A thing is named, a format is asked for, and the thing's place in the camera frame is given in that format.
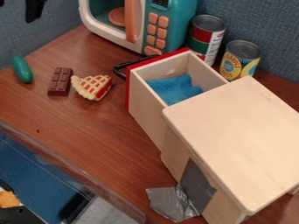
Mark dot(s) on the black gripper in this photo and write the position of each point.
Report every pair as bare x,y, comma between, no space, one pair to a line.
34,8

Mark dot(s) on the drawer with red front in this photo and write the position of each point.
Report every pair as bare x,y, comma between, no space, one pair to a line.
143,102

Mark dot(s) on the green toy cucumber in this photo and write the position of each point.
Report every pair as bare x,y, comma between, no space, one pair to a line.
21,69

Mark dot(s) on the brown toy chocolate bar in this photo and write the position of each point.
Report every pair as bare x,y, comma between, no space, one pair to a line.
60,81

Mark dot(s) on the toy pie slice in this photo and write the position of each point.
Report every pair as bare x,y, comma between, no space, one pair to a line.
91,86

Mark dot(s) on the teal toy microwave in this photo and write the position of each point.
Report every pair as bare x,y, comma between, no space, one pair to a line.
173,17

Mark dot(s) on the blue cloth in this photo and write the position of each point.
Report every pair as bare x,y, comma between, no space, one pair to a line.
174,89

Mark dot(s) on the red and green can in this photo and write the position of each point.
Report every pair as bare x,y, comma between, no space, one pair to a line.
206,38

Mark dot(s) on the yellow and blue can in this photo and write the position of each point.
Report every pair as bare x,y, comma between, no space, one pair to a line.
237,64

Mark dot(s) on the grey tape piece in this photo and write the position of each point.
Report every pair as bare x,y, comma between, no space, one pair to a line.
175,204

